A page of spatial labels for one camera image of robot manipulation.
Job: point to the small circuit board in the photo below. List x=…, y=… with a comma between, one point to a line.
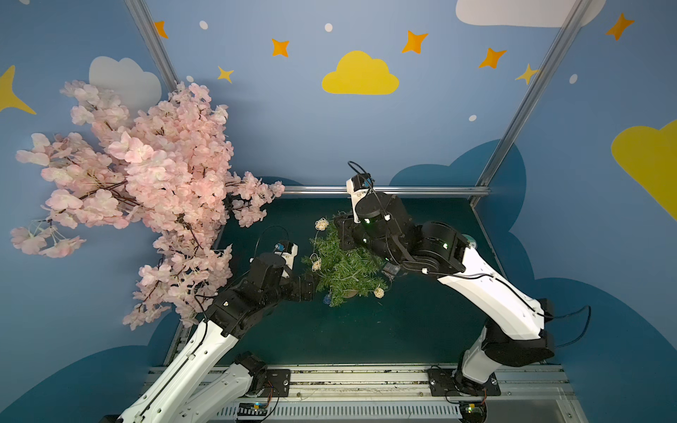
x=246, y=412
x=473, y=412

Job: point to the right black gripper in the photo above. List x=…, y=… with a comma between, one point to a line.
x=346, y=231

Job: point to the left aluminium frame post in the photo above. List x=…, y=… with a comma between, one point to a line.
x=144, y=22

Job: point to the right small circuit board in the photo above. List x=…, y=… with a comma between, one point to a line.
x=473, y=412

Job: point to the left small circuit board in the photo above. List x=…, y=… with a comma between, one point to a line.
x=246, y=412

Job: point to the aluminium frame post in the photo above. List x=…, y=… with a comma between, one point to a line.
x=144, y=22
x=556, y=53

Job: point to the horizontal aluminium frame rail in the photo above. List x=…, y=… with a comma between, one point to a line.
x=409, y=191

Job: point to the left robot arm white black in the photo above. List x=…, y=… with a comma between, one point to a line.
x=175, y=396

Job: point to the small green christmas tree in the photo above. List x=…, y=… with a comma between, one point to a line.
x=346, y=264

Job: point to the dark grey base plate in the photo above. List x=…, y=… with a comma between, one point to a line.
x=270, y=383

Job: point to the yellow green tin can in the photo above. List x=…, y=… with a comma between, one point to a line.
x=471, y=242

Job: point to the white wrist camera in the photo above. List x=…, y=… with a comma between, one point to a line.
x=288, y=251
x=358, y=187

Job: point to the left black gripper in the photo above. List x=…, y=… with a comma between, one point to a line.
x=305, y=285

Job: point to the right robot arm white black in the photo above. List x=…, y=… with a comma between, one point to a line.
x=514, y=334

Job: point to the pink cherry blossom tree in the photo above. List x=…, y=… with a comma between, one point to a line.
x=168, y=167

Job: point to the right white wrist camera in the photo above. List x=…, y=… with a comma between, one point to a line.
x=358, y=187

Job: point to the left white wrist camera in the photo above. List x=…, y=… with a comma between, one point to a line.
x=288, y=251

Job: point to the right aluminium frame post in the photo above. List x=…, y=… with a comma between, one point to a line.
x=556, y=53

